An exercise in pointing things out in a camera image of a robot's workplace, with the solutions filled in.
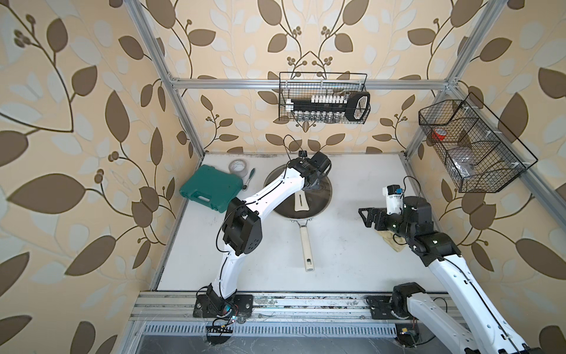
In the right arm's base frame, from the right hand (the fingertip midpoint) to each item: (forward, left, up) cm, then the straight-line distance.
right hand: (370, 210), depth 77 cm
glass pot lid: (+6, +22, -5) cm, 23 cm away
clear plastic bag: (+9, -31, +12) cm, 35 cm away
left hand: (+17, +23, -2) cm, 29 cm away
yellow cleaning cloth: (-13, -3, +3) cm, 13 cm away
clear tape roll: (+39, +55, -18) cm, 70 cm away
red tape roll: (+28, -32, +10) cm, 44 cm away
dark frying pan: (-5, +23, -9) cm, 25 cm away
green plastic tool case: (+24, +65, -14) cm, 71 cm away
